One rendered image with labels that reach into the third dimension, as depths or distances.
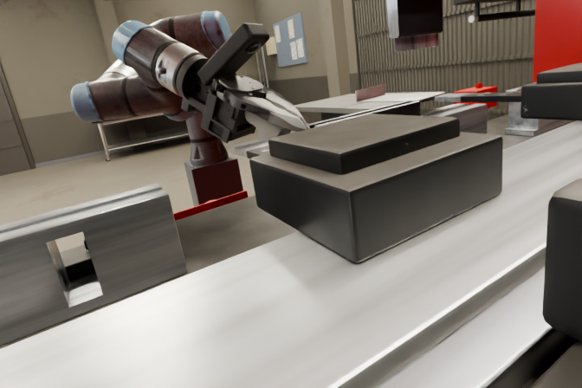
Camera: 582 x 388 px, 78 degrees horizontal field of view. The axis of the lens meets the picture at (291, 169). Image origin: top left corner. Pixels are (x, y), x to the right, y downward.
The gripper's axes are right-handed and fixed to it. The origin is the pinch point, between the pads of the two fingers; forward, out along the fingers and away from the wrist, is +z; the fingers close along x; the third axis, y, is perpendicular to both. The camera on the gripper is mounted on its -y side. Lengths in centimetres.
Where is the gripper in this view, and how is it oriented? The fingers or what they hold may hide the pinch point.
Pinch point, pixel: (302, 122)
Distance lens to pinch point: 49.8
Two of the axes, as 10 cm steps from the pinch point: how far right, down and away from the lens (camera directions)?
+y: -3.1, 8.2, 4.8
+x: -4.9, 2.9, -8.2
